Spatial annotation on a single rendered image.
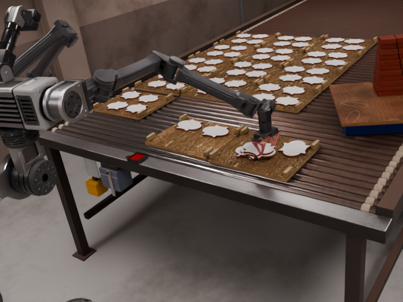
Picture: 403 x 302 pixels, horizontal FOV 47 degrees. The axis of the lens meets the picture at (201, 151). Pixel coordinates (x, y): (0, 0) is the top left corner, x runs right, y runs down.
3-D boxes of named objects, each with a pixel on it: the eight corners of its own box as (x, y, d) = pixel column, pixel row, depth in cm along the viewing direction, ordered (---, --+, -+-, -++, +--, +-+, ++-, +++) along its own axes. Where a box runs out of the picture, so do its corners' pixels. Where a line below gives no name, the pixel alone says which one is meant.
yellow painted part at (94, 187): (98, 197, 259) (88, 161, 248) (87, 193, 264) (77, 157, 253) (108, 190, 264) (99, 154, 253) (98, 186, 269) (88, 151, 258)
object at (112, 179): (120, 199, 244) (113, 169, 236) (102, 193, 252) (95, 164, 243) (135, 188, 252) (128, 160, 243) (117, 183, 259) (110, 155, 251)
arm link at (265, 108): (255, 109, 198) (268, 109, 196) (259, 103, 203) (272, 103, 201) (256, 123, 201) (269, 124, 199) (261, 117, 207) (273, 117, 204)
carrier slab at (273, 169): (285, 183, 193) (285, 180, 192) (207, 162, 217) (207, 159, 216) (321, 147, 216) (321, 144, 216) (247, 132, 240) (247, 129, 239)
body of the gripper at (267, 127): (253, 137, 204) (252, 122, 201) (266, 128, 210) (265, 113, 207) (265, 140, 200) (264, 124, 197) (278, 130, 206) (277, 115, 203)
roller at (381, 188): (386, 201, 181) (387, 190, 179) (69, 126, 291) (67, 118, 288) (390, 194, 184) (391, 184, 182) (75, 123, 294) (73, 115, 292)
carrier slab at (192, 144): (205, 161, 218) (205, 158, 217) (144, 144, 242) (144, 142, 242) (246, 131, 241) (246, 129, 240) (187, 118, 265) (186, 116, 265)
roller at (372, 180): (390, 194, 184) (391, 184, 182) (75, 122, 294) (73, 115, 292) (394, 188, 188) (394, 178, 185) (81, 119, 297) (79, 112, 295)
